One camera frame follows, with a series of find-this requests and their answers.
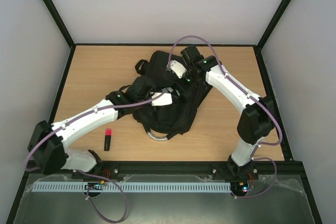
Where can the black student bag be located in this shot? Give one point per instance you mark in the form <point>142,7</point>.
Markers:
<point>187,96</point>

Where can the pink highlighter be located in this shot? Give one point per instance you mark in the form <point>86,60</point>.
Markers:
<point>107,139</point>

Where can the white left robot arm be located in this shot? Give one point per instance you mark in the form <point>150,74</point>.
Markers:
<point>50,144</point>

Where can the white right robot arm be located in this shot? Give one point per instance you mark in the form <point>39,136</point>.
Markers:
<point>257,125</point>

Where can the metal front tray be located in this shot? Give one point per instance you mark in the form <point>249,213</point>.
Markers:
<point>280,199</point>

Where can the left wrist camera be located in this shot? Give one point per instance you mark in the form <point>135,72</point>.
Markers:
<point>161,99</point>

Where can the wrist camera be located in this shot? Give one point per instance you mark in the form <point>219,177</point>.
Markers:
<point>161,99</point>
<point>177,68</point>

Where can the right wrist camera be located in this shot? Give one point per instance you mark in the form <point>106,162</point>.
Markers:
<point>177,68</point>

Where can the light blue cable duct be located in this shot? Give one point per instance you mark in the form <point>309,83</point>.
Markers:
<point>132,187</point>

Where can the black aluminium frame rail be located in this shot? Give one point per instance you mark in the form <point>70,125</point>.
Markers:
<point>218,170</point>

